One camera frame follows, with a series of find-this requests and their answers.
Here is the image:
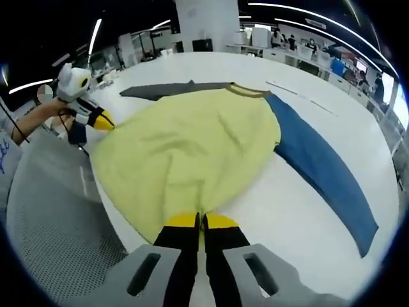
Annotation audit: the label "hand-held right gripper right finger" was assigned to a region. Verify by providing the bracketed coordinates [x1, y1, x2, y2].
[203, 212, 350, 307]

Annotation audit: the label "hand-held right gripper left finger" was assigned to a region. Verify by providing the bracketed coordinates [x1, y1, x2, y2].
[62, 212, 202, 307]

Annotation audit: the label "yellow garment blue black sleeves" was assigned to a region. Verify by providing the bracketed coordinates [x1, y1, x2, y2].
[91, 79, 380, 259]

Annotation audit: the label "person's left hand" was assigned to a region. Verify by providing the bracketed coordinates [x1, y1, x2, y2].
[47, 97, 77, 120]

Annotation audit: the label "dark blue cloth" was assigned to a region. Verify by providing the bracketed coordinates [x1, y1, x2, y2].
[66, 120, 89, 145]

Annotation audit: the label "white clutter pile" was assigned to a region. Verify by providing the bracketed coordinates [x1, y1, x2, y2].
[95, 70, 121, 88]

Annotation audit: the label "ceiling light strip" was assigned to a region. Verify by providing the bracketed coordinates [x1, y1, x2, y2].
[247, 2, 396, 65]
[8, 78, 54, 95]
[277, 18, 384, 61]
[87, 18, 103, 56]

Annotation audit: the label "white shirt with blue script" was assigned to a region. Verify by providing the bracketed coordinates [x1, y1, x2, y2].
[0, 130, 23, 209]

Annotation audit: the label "grey mesh office chair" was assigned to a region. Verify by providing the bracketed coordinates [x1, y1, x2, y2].
[6, 130, 135, 304]

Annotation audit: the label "black box cabinet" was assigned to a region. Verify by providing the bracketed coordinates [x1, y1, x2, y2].
[192, 38, 214, 52]

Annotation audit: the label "white square pillar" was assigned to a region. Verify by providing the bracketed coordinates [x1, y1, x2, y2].
[174, 0, 240, 52]

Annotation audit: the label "white box appliance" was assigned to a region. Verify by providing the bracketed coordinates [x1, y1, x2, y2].
[251, 27, 273, 49]

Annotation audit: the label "white cabinet row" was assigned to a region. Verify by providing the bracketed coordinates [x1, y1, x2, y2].
[226, 41, 400, 145]

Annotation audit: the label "thin black device cable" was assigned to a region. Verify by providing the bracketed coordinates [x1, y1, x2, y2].
[0, 104, 30, 144]

